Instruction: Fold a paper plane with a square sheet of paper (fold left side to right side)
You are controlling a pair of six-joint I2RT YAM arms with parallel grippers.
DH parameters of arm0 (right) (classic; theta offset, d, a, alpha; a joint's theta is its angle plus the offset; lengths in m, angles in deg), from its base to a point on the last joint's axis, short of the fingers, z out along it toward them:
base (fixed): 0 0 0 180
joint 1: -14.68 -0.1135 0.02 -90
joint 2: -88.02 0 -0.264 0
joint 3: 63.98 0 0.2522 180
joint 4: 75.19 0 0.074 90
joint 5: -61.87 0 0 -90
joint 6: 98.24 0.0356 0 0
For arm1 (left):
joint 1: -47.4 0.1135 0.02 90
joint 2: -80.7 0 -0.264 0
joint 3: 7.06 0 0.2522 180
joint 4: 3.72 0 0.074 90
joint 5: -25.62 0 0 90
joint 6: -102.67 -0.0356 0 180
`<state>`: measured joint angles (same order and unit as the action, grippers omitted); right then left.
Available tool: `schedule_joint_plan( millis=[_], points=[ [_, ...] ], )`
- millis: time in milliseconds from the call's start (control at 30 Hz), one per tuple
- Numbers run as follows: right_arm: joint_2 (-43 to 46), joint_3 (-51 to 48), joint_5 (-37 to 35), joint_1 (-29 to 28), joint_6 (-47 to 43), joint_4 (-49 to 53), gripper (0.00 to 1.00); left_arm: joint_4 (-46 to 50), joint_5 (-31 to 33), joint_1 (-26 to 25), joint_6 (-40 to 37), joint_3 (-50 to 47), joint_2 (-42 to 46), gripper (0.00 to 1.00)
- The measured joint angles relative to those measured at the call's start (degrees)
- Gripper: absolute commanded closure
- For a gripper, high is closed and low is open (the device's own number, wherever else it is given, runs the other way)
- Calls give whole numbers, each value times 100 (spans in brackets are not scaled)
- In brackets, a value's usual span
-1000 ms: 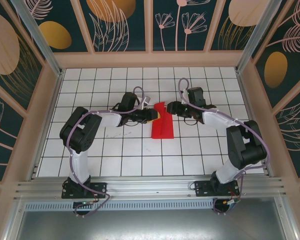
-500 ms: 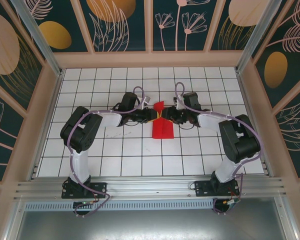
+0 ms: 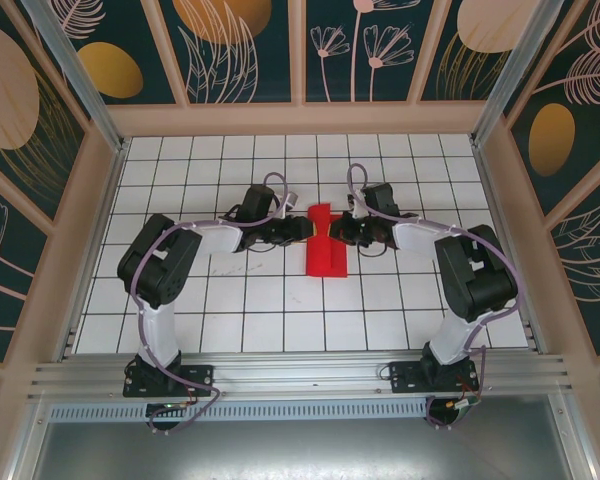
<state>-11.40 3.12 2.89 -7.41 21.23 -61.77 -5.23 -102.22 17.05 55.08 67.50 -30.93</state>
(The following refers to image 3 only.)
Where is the red paper sheet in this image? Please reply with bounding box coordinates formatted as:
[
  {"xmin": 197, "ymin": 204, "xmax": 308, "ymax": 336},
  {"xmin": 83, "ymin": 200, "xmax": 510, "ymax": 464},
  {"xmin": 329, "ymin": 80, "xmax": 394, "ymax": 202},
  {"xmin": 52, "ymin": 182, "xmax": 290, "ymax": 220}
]
[{"xmin": 303, "ymin": 203, "xmax": 350, "ymax": 278}]

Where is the grey metal sheet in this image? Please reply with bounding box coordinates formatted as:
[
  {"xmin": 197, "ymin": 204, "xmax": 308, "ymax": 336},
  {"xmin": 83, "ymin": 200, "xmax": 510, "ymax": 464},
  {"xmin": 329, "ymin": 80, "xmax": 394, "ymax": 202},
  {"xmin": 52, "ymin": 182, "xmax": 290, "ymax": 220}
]
[{"xmin": 29, "ymin": 419, "xmax": 579, "ymax": 480}]

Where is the green circuit board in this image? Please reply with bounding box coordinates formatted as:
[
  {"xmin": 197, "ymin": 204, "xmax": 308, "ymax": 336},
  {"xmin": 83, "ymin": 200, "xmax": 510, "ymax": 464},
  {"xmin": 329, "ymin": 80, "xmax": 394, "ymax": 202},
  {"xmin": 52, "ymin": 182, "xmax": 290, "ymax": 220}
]
[{"xmin": 447, "ymin": 396, "xmax": 483, "ymax": 417}]

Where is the small dark circuit board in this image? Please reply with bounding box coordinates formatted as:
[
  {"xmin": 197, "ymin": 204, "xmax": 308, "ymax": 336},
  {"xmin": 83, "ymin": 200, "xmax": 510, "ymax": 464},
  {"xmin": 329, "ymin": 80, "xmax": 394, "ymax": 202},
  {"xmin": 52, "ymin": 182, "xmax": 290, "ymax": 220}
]
[{"xmin": 149, "ymin": 399, "xmax": 191, "ymax": 416}]

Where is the aluminium side rail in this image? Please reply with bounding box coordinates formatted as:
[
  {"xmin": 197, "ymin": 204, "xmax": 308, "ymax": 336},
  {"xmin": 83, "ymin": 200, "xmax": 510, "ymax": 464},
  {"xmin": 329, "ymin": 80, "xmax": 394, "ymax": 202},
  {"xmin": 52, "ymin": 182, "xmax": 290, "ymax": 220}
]
[
  {"xmin": 469, "ymin": 139, "xmax": 544, "ymax": 357},
  {"xmin": 54, "ymin": 138, "xmax": 132, "ymax": 364}
]

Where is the aluminium mounting rail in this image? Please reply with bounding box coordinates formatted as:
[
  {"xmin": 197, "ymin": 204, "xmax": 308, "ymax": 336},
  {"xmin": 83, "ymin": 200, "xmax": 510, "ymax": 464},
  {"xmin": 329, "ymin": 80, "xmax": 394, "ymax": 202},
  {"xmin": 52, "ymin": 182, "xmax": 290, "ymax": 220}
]
[{"xmin": 27, "ymin": 351, "xmax": 576, "ymax": 407}]

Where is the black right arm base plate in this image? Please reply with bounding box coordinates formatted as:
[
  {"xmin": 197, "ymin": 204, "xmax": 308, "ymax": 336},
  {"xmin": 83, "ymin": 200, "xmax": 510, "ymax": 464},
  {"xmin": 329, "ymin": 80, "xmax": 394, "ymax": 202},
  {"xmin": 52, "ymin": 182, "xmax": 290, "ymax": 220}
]
[{"xmin": 388, "ymin": 359, "xmax": 480, "ymax": 397}]

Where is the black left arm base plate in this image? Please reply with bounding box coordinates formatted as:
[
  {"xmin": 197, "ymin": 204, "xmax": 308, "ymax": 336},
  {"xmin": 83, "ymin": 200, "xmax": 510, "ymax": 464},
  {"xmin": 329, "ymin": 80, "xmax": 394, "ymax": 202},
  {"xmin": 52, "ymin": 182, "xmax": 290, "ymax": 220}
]
[{"xmin": 123, "ymin": 363, "xmax": 216, "ymax": 400}]

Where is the grey slotted cable duct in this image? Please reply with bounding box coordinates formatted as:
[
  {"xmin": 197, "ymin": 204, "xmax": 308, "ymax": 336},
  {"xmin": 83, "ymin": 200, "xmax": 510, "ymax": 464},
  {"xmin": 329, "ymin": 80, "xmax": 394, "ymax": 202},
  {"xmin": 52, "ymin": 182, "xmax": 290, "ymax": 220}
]
[{"xmin": 47, "ymin": 402, "xmax": 431, "ymax": 424}]

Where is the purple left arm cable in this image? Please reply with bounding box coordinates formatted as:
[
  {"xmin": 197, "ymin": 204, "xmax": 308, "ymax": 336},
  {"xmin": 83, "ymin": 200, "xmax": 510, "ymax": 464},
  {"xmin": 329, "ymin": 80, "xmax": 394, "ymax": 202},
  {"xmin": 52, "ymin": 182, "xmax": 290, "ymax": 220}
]
[{"xmin": 129, "ymin": 171, "xmax": 292, "ymax": 437}]

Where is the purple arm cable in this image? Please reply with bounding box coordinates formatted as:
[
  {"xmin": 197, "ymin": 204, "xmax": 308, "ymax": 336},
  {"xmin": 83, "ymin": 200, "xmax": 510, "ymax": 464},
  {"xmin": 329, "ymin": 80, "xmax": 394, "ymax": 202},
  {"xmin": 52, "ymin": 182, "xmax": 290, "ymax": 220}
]
[
  {"xmin": 129, "ymin": 171, "xmax": 292, "ymax": 437},
  {"xmin": 347, "ymin": 162, "xmax": 525, "ymax": 432}
]

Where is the aluminium corner post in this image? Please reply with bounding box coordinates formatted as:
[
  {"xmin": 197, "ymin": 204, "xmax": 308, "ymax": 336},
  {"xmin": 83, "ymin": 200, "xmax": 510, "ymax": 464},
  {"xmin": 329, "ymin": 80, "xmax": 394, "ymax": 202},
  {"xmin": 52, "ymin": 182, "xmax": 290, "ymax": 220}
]
[
  {"xmin": 469, "ymin": 0, "xmax": 584, "ymax": 147},
  {"xmin": 18, "ymin": 0, "xmax": 131, "ymax": 155}
]

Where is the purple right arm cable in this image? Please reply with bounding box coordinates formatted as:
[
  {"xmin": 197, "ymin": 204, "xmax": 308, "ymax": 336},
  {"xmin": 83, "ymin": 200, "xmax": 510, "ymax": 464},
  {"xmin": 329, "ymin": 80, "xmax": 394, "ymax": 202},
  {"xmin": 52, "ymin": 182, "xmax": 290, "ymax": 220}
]
[{"xmin": 347, "ymin": 162, "xmax": 525, "ymax": 432}]

